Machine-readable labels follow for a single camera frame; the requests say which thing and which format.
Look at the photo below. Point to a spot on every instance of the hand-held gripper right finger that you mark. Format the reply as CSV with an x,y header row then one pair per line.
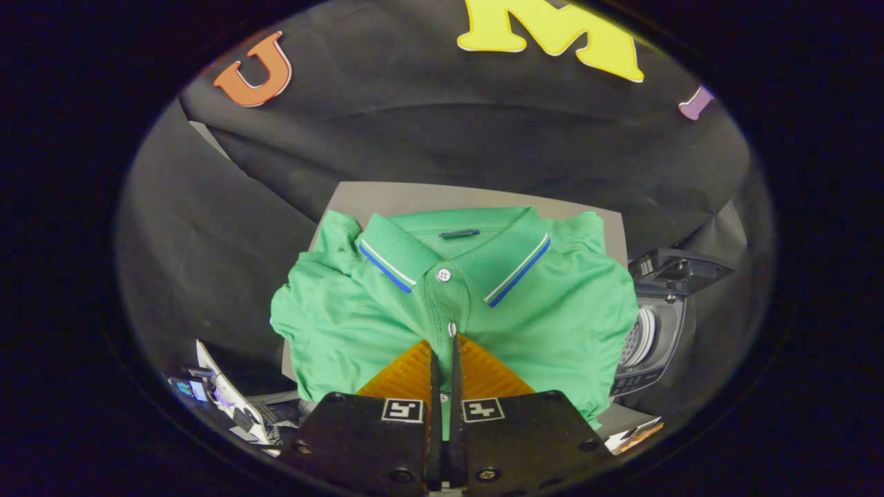
x,y
456,428

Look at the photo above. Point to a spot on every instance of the grey washing machine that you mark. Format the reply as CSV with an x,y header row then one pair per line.
x,y
656,324

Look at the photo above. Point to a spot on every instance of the green polo shirt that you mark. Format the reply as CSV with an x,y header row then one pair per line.
x,y
566,310

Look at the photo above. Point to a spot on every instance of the orange and white object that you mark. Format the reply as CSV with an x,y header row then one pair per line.
x,y
635,436

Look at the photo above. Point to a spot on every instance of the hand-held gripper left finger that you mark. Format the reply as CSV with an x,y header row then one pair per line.
x,y
435,428

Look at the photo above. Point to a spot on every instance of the beige cabinet with grey top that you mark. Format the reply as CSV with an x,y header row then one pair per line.
x,y
442,197

